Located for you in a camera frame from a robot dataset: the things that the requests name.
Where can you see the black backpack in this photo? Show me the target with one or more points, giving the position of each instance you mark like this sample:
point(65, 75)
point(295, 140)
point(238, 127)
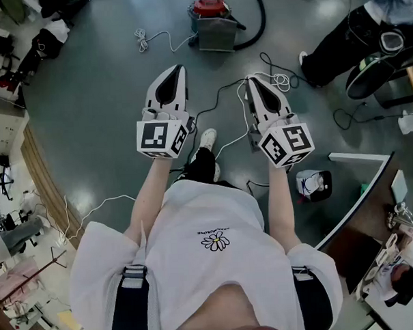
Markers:
point(47, 44)

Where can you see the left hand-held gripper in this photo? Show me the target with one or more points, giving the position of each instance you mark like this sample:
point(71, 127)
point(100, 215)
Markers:
point(154, 137)

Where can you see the person's left forearm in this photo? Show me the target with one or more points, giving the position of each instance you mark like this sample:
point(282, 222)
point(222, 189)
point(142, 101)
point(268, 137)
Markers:
point(149, 190)

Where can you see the green crumpled item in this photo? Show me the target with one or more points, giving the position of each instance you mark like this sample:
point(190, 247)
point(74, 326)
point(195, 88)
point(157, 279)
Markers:
point(365, 189)

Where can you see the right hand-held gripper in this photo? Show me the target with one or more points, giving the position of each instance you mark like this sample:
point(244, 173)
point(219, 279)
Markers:
point(287, 143)

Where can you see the person's right forearm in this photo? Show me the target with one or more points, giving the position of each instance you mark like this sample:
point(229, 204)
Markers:
point(280, 205)

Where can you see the white cabinet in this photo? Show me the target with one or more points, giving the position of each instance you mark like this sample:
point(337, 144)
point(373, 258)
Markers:
point(3, 132)

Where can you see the black waste bin white liner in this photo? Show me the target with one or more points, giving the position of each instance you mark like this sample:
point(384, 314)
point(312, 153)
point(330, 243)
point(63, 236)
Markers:
point(322, 190)

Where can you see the person's white t-shirt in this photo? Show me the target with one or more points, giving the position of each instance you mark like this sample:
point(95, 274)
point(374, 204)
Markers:
point(195, 212)

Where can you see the person's right white shoe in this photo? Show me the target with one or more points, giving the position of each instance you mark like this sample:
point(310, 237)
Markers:
point(216, 172)

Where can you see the wooden coat rack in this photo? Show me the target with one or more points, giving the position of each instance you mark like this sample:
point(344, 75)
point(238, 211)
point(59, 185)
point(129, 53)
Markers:
point(37, 272)

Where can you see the black office chair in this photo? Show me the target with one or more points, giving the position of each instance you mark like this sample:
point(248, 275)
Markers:
point(0, 176)

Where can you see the pink cloth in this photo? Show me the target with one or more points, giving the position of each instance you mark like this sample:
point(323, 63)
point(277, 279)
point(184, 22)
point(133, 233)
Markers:
point(13, 280)

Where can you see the red vacuum cleaner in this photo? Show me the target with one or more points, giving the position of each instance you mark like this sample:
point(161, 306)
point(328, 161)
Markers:
point(208, 5)

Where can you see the person's black striped trousers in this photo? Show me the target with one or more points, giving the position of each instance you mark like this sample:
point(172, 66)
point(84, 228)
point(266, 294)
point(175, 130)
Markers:
point(201, 164)

